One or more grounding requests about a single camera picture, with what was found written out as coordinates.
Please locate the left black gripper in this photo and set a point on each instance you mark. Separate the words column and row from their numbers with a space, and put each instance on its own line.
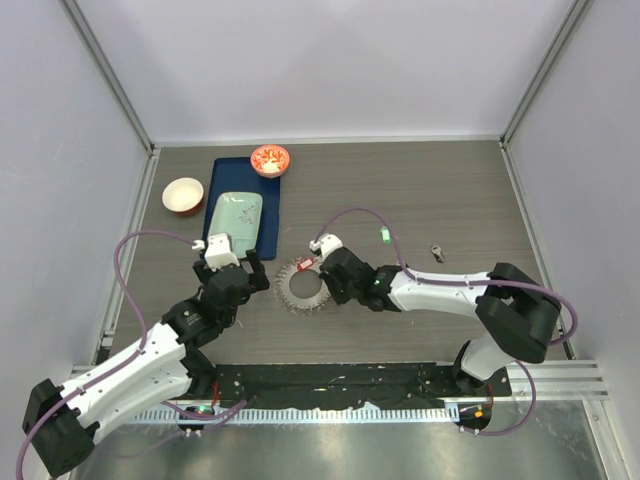
column 257, row 280

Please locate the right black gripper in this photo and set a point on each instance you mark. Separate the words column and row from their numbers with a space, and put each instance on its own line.
column 338, row 297

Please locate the metal disc key organizer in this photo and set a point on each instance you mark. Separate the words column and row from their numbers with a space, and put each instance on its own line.
column 301, row 293

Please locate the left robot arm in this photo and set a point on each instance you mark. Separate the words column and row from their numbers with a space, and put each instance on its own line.
column 64, row 423

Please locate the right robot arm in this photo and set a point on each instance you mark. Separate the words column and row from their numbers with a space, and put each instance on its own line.
column 519, row 320

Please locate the green key tag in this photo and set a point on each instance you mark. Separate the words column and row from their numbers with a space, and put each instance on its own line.
column 386, row 235

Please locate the light green rectangular plate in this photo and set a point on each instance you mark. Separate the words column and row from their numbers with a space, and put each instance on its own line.
column 238, row 214

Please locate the black-head key far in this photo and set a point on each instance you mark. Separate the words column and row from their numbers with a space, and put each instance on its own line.
column 437, row 253

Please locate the white and red bowl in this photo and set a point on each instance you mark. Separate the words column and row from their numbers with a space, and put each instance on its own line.
column 183, row 196

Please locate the blue tray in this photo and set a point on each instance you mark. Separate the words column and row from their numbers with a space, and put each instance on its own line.
column 230, row 174

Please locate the red patterned bowl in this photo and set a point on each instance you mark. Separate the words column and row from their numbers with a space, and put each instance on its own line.
column 270, row 161

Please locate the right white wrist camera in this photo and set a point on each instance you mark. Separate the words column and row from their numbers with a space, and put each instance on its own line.
column 325, row 245

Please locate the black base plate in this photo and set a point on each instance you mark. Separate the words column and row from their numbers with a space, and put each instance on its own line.
column 388, row 386

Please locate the slotted cable duct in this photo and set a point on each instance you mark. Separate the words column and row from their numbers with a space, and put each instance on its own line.
column 368, row 414

